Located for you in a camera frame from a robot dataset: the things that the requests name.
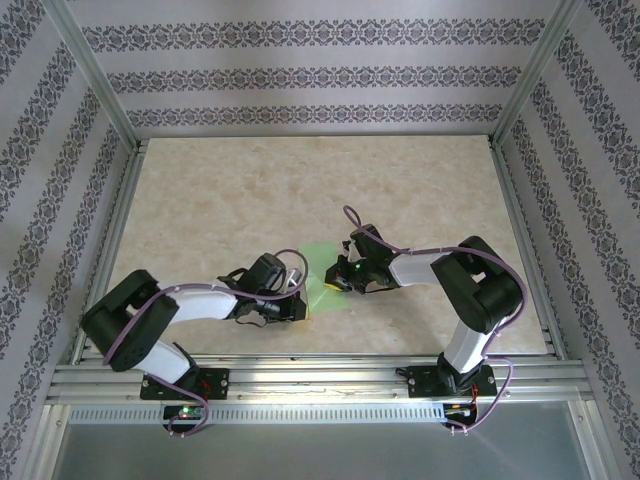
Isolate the grey metal sheet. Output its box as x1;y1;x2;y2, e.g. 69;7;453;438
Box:
47;419;596;480

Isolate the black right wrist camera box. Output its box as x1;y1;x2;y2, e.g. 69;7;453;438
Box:
348;224;394;264

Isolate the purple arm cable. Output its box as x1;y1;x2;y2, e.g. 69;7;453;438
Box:
342;204;530;435
102;248;310;440

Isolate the slotted grey cable duct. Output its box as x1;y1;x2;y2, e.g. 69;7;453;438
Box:
67;402;447;424

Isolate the wide aluminium rail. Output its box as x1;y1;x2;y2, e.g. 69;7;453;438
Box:
47;352;596;405

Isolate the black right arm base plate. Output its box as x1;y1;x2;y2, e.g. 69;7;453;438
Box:
407;364;497;400

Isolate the small board with green light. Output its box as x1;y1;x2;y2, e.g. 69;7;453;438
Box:
163;404;205;422

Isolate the aluminium side rail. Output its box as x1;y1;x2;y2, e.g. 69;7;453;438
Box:
69;139;151;364
487;137;569;361

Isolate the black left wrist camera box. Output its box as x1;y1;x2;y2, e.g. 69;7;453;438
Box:
248;253;284;292

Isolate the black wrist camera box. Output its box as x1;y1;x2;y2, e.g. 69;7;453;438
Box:
348;224;394;264
248;253;284;292

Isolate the green square paper sheet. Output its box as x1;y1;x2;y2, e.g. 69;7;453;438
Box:
297;240;349;317

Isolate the thin black right gripper wire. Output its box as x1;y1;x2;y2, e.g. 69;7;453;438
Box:
357;279;399;297

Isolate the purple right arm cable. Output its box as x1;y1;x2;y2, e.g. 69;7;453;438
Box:
342;204;530;435

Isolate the aluminium frame post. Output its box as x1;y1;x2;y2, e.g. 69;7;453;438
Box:
42;0;142;151
489;0;589;151

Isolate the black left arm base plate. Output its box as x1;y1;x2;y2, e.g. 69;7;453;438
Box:
139;367;230;401

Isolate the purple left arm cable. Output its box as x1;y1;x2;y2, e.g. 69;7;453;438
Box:
102;248;310;440

